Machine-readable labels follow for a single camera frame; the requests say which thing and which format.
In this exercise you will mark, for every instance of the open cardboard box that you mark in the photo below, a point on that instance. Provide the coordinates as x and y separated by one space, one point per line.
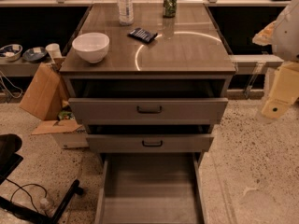
46 94

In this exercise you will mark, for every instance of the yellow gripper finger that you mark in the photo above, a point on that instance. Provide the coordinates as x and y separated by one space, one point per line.
264 37
284 91

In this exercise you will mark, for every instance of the white cardboard box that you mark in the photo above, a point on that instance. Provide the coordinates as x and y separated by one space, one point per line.
67 133

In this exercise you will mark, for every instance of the green soda can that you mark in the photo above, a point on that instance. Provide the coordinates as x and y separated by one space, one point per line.
169 8

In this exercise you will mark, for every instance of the drawer with handle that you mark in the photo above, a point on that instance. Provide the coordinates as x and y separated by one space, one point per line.
149 143
148 111

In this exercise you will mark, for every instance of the blue patterned bowl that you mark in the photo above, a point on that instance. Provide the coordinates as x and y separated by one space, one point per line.
11 52

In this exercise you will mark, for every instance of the white ceramic bowl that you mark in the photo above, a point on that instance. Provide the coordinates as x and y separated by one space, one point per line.
91 47

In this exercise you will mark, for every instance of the grey drawer cabinet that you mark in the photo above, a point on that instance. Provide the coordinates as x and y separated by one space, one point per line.
187 59

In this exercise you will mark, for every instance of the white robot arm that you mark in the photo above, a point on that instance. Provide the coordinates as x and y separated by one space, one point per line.
283 37

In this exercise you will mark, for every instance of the clear plastic water bottle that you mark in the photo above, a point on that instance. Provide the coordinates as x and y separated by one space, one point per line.
126 13

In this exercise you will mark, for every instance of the dark blue plate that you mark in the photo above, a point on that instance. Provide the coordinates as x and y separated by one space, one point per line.
35 55

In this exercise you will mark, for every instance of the middle drawer with handle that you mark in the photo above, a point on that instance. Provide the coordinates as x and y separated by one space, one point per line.
149 143

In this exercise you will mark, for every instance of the open bottom drawer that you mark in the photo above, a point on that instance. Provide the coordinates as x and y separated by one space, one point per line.
153 188

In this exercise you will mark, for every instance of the white paper cup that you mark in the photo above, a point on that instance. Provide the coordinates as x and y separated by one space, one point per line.
53 50

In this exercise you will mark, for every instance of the low grey shelf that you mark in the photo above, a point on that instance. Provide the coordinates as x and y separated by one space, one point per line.
21 68

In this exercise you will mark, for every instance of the top drawer with handle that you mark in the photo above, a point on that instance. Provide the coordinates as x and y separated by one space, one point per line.
148 111

